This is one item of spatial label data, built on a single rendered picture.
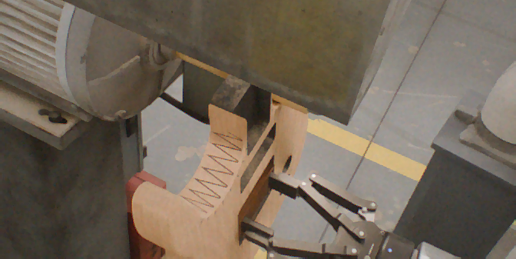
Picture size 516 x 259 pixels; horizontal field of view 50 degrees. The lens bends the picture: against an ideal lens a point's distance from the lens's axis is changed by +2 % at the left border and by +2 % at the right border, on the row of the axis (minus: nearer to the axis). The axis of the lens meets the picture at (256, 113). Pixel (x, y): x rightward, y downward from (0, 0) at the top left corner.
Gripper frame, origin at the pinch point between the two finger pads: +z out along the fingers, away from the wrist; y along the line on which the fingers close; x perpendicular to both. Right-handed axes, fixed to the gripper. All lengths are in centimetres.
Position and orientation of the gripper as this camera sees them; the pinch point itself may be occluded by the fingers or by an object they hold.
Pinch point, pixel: (258, 201)
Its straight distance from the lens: 74.7
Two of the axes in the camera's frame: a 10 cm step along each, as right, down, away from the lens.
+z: -8.9, -3.8, 2.6
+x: 0.2, -6.0, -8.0
